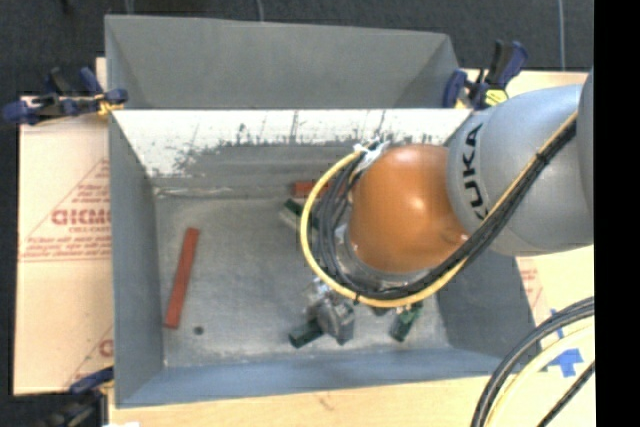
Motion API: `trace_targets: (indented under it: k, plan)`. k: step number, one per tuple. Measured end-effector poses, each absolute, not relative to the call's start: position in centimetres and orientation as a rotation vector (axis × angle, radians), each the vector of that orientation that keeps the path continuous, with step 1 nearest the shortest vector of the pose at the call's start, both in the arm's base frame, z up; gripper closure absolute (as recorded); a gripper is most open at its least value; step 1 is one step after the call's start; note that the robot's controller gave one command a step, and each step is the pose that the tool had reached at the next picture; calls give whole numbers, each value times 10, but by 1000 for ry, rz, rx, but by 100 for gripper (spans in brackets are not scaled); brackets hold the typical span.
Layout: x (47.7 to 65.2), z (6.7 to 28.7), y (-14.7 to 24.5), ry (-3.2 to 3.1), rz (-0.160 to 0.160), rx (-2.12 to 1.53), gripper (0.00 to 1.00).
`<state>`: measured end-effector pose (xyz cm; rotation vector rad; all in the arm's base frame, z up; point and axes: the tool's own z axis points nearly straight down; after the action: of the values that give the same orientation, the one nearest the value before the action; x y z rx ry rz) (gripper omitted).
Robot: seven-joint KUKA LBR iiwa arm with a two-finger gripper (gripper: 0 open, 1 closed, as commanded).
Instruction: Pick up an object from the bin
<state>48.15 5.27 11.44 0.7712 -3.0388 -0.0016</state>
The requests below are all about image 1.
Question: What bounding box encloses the red-brown flat block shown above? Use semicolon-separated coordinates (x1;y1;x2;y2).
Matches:
291;181;332;200
163;227;202;330

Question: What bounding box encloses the grey metal bin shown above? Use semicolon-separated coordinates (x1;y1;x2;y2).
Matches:
103;14;544;409

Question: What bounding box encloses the brown cardboard board red print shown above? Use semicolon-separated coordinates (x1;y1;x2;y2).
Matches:
11;56;596;397

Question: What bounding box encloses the dark green flat block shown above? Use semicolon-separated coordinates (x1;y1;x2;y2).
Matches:
280;197;321;237
288;321;326;350

